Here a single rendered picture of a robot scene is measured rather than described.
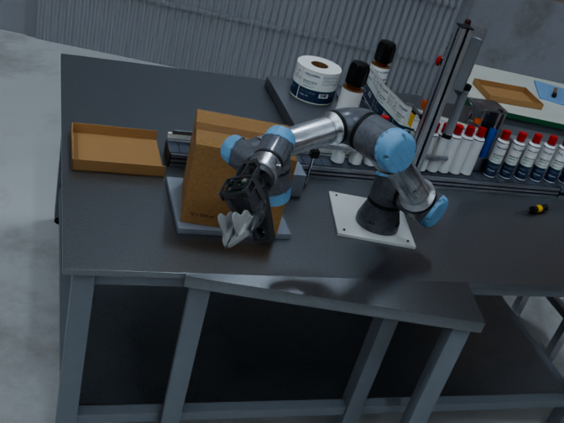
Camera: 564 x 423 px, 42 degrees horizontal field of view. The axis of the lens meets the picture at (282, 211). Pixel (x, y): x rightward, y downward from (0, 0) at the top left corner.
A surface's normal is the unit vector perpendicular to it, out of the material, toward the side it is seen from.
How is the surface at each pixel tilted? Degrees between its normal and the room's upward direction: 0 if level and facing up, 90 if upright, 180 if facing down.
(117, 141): 0
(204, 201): 90
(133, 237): 0
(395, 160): 85
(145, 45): 90
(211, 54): 90
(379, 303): 0
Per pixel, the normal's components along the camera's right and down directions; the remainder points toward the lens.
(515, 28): 0.05, 0.53
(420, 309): 0.23, -0.83
